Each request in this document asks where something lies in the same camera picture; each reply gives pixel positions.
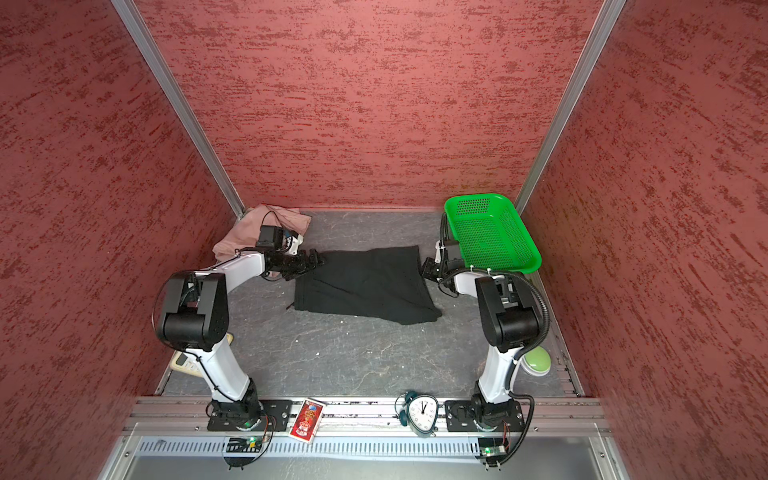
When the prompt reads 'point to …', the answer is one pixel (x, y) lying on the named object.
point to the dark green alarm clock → (417, 411)
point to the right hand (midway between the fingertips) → (419, 271)
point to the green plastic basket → (491, 234)
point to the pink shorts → (245, 233)
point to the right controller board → (491, 450)
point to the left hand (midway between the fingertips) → (316, 270)
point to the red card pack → (307, 421)
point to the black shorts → (385, 284)
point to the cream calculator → (185, 361)
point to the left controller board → (242, 445)
